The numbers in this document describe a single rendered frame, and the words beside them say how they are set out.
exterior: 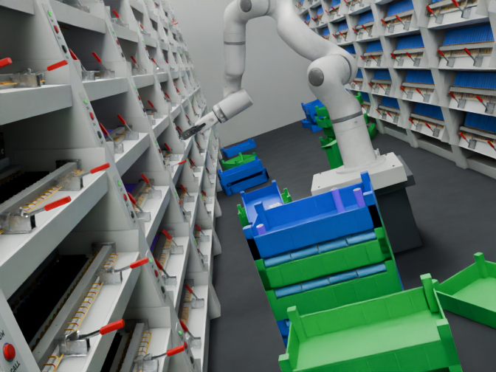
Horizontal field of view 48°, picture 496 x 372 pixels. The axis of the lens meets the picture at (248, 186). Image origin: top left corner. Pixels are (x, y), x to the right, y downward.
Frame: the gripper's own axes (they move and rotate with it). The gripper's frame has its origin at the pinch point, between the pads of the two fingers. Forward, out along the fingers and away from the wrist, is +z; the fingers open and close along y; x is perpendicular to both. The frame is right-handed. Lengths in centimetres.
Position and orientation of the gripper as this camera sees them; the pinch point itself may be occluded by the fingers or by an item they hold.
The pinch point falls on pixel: (187, 134)
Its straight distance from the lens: 244.0
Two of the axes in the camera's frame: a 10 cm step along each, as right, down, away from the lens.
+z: -8.5, 5.2, 0.8
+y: -0.4, -2.1, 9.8
